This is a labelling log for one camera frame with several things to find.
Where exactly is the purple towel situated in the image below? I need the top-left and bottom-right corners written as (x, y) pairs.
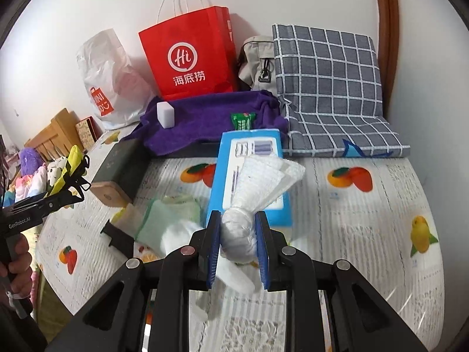
top-left (126, 91), bottom-right (288, 156)

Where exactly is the beige backpack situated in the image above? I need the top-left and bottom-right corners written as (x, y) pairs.
top-left (239, 35), bottom-right (277, 96)

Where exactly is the person left hand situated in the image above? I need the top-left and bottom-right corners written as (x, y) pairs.
top-left (1, 233), bottom-right (33, 299)

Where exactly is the purple plush toy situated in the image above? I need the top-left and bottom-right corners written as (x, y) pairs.
top-left (19, 147), bottom-right (44, 176)

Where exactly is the yellow Adidas pouch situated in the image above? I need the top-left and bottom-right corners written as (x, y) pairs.
top-left (48, 145), bottom-right (87, 195)

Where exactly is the blue tissue pack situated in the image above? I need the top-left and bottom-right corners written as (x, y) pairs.
top-left (207, 129), bottom-right (283, 215)

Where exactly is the green snack packet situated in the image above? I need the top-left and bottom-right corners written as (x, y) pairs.
top-left (230, 113), bottom-right (256, 130)

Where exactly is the grey checked cushion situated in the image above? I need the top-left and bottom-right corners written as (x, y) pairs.
top-left (272, 24), bottom-right (410, 158)

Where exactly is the mint green cloth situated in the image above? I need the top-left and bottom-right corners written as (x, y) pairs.
top-left (136, 195), bottom-right (202, 257)

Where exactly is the brown wooden door frame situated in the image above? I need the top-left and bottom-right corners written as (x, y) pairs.
top-left (377, 0), bottom-right (400, 118)

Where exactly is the wooden chair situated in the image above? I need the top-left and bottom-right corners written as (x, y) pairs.
top-left (24, 108), bottom-right (84, 163)

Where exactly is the white Miniso plastic bag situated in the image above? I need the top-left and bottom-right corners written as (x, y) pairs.
top-left (76, 29), bottom-right (155, 130)

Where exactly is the white foam sponge block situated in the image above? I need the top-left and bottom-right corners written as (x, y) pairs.
top-left (156, 101), bottom-right (175, 129)

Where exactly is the red Haidilao paper bag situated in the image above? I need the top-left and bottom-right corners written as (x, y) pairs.
top-left (139, 6), bottom-right (238, 101)

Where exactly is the patterned book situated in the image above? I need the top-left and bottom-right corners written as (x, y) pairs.
top-left (75, 116), bottom-right (103, 152)

